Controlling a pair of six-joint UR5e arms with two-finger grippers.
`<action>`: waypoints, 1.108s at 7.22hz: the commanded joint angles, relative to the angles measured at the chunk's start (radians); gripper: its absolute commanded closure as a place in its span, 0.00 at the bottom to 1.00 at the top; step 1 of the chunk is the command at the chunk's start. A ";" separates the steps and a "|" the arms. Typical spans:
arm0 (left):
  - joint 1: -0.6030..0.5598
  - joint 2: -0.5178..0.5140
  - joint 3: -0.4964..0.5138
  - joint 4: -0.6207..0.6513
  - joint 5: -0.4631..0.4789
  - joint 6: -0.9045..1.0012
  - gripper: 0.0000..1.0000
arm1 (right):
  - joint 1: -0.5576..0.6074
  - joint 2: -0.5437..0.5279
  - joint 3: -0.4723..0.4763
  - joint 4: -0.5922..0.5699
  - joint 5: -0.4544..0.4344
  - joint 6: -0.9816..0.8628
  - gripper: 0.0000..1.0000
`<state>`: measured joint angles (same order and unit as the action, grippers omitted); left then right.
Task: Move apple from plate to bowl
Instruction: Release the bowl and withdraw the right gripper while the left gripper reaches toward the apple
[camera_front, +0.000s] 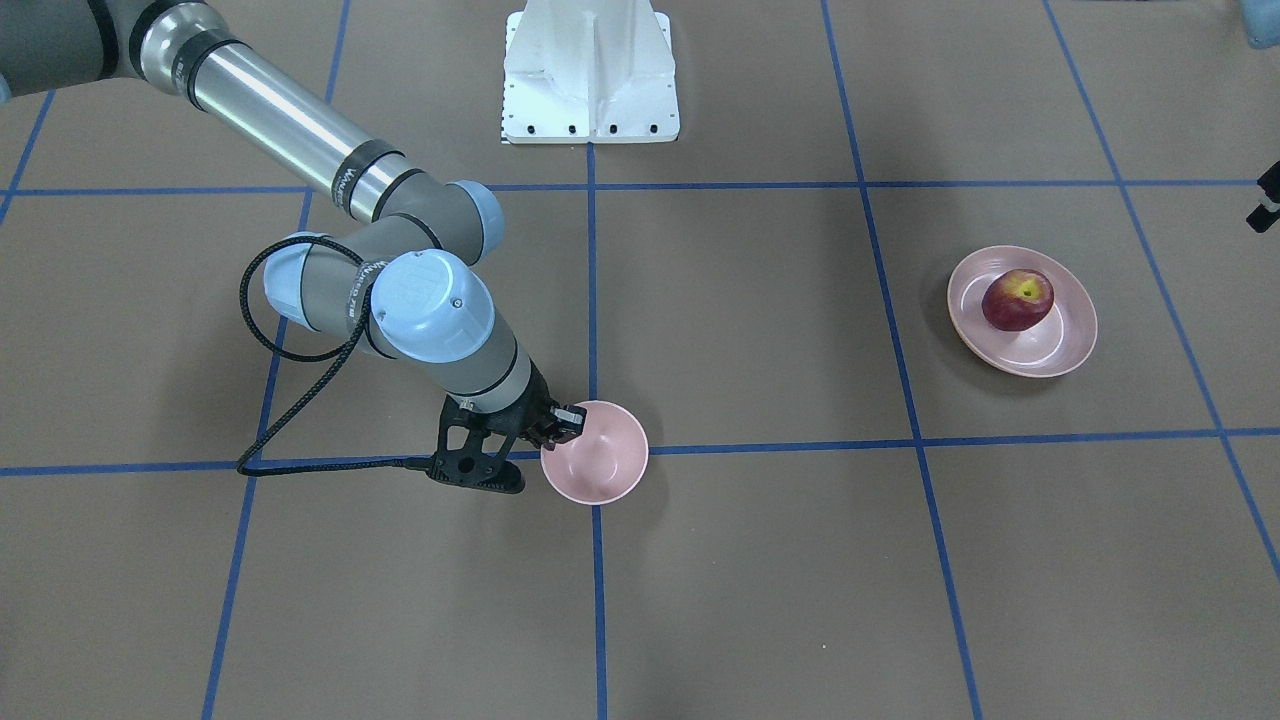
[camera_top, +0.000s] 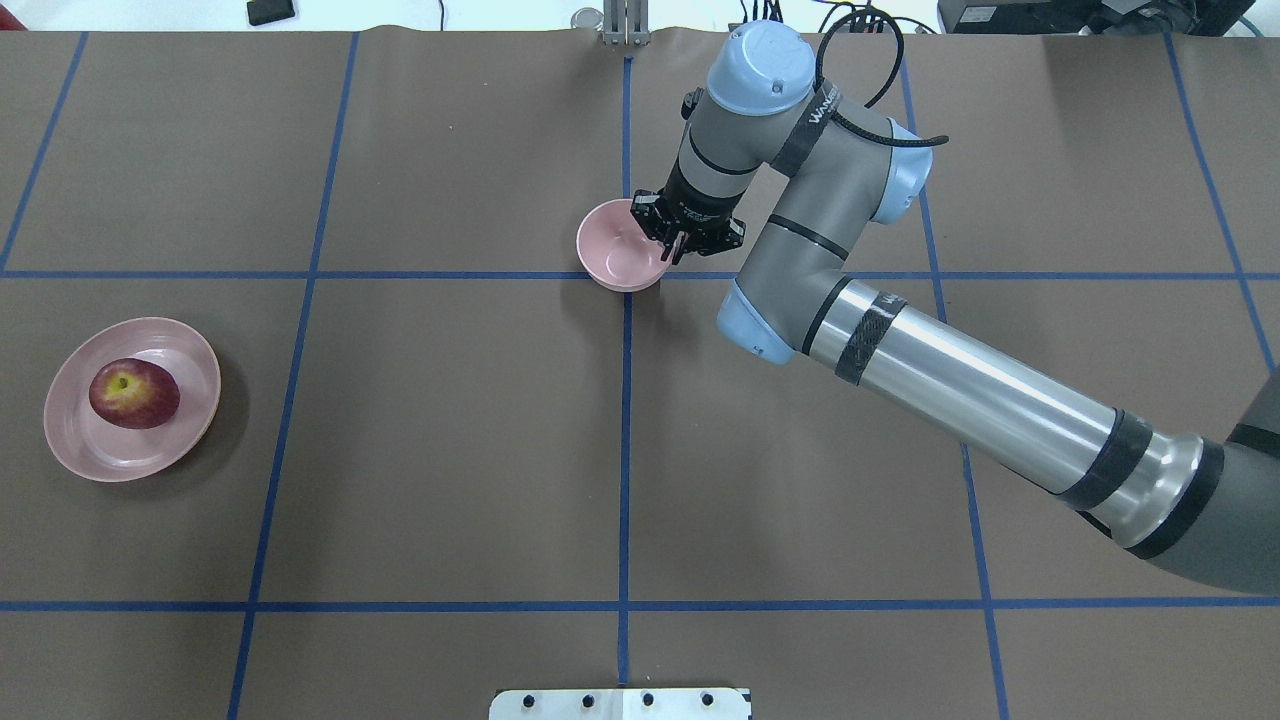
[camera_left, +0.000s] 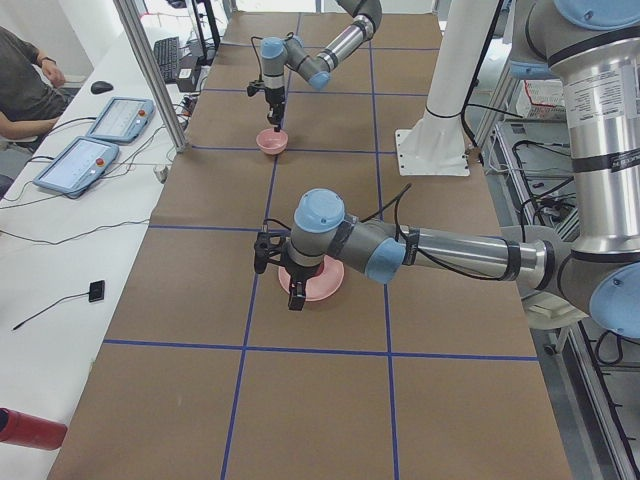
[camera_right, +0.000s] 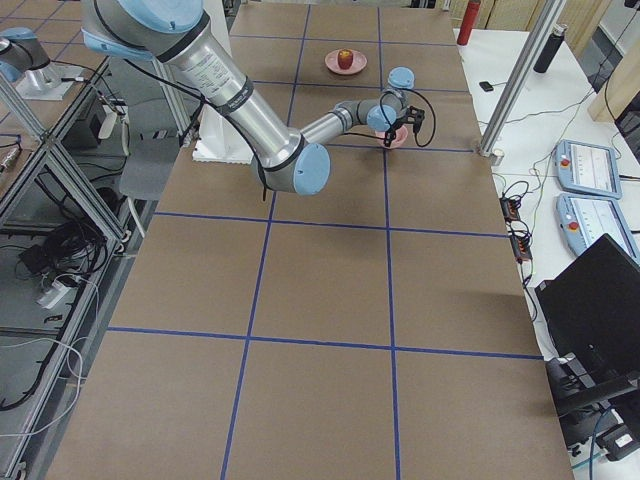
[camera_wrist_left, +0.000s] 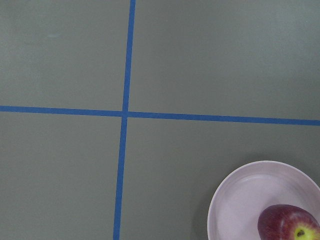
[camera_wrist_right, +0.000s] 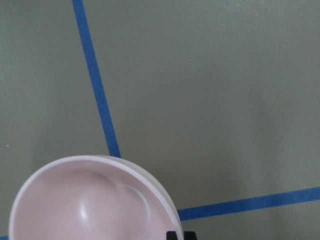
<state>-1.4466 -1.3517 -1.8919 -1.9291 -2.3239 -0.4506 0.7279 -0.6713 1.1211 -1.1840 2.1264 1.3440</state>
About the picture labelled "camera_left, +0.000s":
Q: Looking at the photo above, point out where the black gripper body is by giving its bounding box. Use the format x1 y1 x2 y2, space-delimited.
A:
265 87 285 111
284 259 324 283

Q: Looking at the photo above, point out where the pink bowl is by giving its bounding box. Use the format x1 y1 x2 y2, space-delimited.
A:
256 128 289 155

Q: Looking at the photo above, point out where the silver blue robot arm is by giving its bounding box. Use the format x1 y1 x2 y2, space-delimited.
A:
282 1 639 338
247 0 382 131

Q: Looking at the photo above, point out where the pink plate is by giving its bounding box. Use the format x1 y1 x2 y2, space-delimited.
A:
278 256 344 301

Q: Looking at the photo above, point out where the black keyboard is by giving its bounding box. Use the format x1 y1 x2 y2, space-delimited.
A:
153 36 180 83

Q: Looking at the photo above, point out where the far blue teach pendant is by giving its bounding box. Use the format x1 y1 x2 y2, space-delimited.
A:
87 97 155 144

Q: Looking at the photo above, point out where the blue teach pendant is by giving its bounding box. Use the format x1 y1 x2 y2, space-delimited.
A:
33 136 120 198
87 97 155 144

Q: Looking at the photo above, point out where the black computer mouse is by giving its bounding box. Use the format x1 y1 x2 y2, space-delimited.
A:
90 81 114 95

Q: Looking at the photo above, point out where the small black square device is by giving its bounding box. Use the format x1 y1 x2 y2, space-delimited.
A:
88 280 106 303

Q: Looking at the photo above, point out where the near blue teach pendant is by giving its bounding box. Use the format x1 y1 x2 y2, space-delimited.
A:
33 136 120 198

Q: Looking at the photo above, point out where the seated person dark shirt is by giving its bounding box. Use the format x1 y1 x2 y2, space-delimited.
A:
1 27 68 140

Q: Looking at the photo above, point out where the red water bottle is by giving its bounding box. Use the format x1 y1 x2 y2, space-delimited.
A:
1 408 67 451

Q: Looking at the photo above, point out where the aluminium frame post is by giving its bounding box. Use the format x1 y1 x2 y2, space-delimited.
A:
113 0 187 153

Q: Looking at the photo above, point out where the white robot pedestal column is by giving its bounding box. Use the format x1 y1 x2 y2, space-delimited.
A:
396 0 501 176

